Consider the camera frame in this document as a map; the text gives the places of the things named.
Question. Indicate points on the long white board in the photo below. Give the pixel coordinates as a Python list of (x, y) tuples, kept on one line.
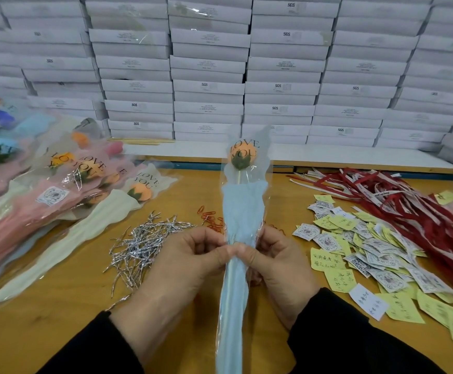
[(351, 157)]

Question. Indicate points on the blue orange rose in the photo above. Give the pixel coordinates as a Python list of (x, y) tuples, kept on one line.
[(242, 206)]

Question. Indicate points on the person's right forearm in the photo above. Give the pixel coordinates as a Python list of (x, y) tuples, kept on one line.
[(351, 342)]

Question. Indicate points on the person's left forearm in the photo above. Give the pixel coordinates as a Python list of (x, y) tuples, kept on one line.
[(86, 354)]

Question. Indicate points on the pile of flowers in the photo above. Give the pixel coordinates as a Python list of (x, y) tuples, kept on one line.
[(24, 214)]

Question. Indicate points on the pile of red ribbons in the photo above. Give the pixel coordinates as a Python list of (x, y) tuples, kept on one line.
[(398, 206)]

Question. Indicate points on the pile of yellow white tags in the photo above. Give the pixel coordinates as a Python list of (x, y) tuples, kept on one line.
[(367, 253)]

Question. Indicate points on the cream orange rose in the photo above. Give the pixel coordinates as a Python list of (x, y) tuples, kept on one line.
[(63, 237)]

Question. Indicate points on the person's right hand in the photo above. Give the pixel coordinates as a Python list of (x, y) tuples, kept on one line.
[(281, 276)]

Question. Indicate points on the wall of stacked white boxes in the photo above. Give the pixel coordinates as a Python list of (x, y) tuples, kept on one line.
[(211, 66)]

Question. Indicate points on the pile of silver twist ties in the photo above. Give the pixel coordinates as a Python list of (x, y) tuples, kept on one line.
[(141, 249)]

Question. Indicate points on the person's left hand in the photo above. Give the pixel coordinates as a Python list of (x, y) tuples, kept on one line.
[(172, 284)]

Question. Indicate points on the pile of orange paper clips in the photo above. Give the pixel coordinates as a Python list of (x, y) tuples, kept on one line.
[(209, 220)]

